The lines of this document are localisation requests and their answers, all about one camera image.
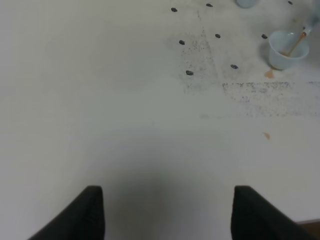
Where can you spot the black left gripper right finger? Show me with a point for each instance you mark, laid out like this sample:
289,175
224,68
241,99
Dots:
255,218

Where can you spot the light blue teacup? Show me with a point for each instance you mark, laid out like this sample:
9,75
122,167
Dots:
246,4
286,49

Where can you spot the far light blue teacup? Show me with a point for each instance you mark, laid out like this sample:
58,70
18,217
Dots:
246,4

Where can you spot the near light blue teacup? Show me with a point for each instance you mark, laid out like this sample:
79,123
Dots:
286,49

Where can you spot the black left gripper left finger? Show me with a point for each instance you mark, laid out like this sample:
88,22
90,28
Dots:
82,219

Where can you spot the light blue porcelain teapot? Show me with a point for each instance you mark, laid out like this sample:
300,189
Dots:
311,21

